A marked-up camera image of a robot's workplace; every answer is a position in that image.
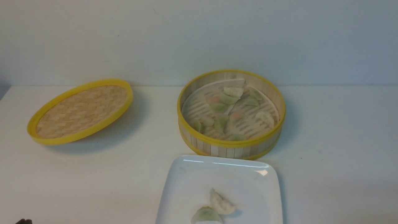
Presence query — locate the white steamer liner paper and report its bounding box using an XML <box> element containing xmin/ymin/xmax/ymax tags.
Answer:
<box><xmin>181</xmin><ymin>78</ymin><xmax>280</xmax><ymax>141</ymax></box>

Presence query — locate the white dumpling top of steamer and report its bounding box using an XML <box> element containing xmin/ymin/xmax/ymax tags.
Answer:
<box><xmin>223</xmin><ymin>87</ymin><xmax>244</xmax><ymax>98</ymax></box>

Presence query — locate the pink dumpling steamer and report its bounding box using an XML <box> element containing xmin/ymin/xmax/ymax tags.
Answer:
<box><xmin>206</xmin><ymin>96</ymin><xmax>221</xmax><ymax>105</ymax></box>
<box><xmin>230</xmin><ymin>111</ymin><xmax>243</xmax><ymax>122</ymax></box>

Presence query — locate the white dumpling steamer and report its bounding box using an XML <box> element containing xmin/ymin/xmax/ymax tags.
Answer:
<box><xmin>255</xmin><ymin>111</ymin><xmax>275</xmax><ymax>128</ymax></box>
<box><xmin>200</xmin><ymin>116</ymin><xmax>215</xmax><ymax>127</ymax></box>

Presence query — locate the white dumpling on plate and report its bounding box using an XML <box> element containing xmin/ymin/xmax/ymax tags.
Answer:
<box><xmin>210</xmin><ymin>188</ymin><xmax>237</xmax><ymax>215</ymax></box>

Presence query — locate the pale green dumpling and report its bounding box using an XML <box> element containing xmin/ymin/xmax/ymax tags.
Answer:
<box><xmin>193</xmin><ymin>119</ymin><xmax>203</xmax><ymax>133</ymax></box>

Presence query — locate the green dumpling steamer middle left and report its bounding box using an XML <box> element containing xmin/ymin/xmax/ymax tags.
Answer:
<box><xmin>210</xmin><ymin>103</ymin><xmax>229</xmax><ymax>113</ymax></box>

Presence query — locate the yellow rimmed woven steamer lid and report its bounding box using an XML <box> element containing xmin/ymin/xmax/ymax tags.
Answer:
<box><xmin>27</xmin><ymin>78</ymin><xmax>134</xmax><ymax>146</ymax></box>

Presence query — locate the pink dumpling steamer left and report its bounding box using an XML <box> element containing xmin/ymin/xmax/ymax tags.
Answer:
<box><xmin>206</xmin><ymin>96</ymin><xmax>221</xmax><ymax>105</ymax></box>

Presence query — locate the white square plate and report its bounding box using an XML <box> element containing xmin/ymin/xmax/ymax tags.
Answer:
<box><xmin>155</xmin><ymin>155</ymin><xmax>284</xmax><ymax>224</ymax></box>

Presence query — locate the green dumpling steamer far right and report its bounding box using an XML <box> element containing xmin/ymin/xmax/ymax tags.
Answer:
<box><xmin>249</xmin><ymin>88</ymin><xmax>263</xmax><ymax>101</ymax></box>

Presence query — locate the green dumpling steamer lower centre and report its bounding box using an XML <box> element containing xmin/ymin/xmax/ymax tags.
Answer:
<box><xmin>214</xmin><ymin>114</ymin><xmax>229</xmax><ymax>134</ymax></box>

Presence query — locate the white dumpling steamer lower left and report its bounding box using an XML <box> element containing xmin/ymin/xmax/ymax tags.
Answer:
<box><xmin>200</xmin><ymin>116</ymin><xmax>215</xmax><ymax>127</ymax></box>

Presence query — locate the yellow rimmed bamboo steamer basket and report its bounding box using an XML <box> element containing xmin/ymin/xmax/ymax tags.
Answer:
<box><xmin>177</xmin><ymin>69</ymin><xmax>286</xmax><ymax>160</ymax></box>

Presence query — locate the pink dumpling steamer centre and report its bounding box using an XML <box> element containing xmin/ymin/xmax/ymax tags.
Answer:
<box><xmin>230</xmin><ymin>111</ymin><xmax>243</xmax><ymax>122</ymax></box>

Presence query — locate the green dumpling on plate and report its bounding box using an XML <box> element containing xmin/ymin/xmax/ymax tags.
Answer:
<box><xmin>191</xmin><ymin>207</ymin><xmax>223</xmax><ymax>224</ymax></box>

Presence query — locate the green dumpling steamer front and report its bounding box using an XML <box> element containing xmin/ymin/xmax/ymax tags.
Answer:
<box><xmin>227</xmin><ymin>134</ymin><xmax>247</xmax><ymax>141</ymax></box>

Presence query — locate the white dumpling steamer right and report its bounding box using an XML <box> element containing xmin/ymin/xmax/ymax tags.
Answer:
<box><xmin>255</xmin><ymin>111</ymin><xmax>275</xmax><ymax>128</ymax></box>

